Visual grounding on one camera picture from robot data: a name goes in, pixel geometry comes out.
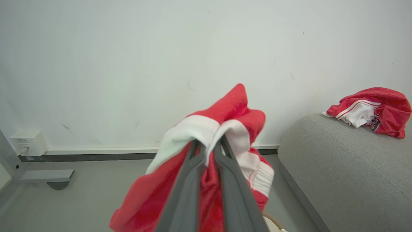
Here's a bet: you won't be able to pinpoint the white wall socket box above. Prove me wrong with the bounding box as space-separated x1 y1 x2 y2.
10 129 49 157

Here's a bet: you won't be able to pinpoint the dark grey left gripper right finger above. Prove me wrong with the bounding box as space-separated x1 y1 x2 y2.
214 135 269 232

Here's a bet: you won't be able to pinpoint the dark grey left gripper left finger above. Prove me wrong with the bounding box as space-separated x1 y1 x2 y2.
155 140 206 232

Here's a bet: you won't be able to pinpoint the red white shorts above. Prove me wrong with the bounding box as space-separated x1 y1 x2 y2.
109 83 275 232

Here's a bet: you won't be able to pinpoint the grey metal frame leg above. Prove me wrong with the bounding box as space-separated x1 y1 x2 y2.
0 129 24 184

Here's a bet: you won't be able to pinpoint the red white printed jersey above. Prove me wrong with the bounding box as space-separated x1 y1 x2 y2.
322 87 412 139

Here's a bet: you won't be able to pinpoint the grey metal foot bracket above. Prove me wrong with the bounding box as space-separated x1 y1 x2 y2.
19 169 75 183

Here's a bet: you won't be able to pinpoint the white black baseboard strip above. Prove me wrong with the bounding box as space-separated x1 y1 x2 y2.
19 143 280 162

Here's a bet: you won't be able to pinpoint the black round floor foot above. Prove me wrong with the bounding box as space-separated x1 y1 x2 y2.
48 181 70 190

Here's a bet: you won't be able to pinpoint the grey fabric sofa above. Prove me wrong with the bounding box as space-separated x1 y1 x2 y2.
277 113 412 232

